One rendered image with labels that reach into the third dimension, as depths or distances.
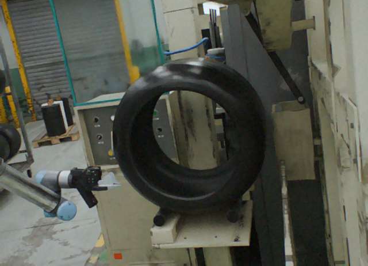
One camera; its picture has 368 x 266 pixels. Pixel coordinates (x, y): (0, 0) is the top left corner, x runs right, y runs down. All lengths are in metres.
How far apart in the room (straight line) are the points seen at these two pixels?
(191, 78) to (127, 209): 1.22
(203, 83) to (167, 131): 0.90
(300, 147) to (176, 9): 0.75
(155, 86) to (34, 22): 9.80
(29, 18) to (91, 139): 8.94
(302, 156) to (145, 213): 1.05
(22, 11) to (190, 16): 9.65
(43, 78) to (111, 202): 8.90
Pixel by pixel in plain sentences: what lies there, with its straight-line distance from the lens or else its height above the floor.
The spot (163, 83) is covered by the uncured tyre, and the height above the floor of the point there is 1.41.
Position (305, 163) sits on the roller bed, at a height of 0.97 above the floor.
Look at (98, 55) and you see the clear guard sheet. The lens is 2.29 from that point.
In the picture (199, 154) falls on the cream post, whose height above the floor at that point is 1.03.
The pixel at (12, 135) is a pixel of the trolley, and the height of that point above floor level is 0.66.
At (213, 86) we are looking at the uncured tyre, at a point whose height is 1.38.
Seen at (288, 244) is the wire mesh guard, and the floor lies 1.00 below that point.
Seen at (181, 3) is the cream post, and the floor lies 1.68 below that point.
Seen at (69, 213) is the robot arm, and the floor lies 0.96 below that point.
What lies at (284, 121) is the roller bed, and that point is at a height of 1.16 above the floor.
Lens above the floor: 1.56
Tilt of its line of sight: 13 degrees down
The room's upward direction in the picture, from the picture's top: 10 degrees counter-clockwise
